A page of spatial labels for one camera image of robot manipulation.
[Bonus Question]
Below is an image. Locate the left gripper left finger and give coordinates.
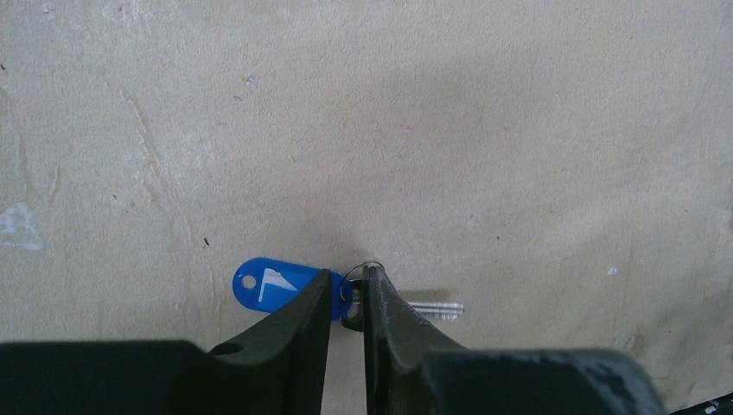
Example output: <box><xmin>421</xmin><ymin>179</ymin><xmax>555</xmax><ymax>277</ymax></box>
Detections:
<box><xmin>1</xmin><ymin>270</ymin><xmax>332</xmax><ymax>414</ymax></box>

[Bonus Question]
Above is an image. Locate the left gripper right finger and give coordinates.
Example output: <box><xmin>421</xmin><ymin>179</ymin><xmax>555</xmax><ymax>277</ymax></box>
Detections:
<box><xmin>361</xmin><ymin>266</ymin><xmax>666</xmax><ymax>414</ymax></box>

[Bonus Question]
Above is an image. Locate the silver key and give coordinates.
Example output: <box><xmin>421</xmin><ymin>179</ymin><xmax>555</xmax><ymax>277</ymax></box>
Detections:
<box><xmin>341</xmin><ymin>279</ymin><xmax>466</xmax><ymax>332</ymax></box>

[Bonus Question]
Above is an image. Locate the blue key tag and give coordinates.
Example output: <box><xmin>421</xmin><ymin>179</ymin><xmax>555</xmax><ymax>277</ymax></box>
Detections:
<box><xmin>232</xmin><ymin>257</ymin><xmax>354</xmax><ymax>321</ymax></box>

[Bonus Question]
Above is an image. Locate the small metal split ring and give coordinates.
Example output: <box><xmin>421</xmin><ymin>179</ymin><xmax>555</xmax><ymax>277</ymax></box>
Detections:
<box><xmin>339</xmin><ymin>260</ymin><xmax>385</xmax><ymax>304</ymax></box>

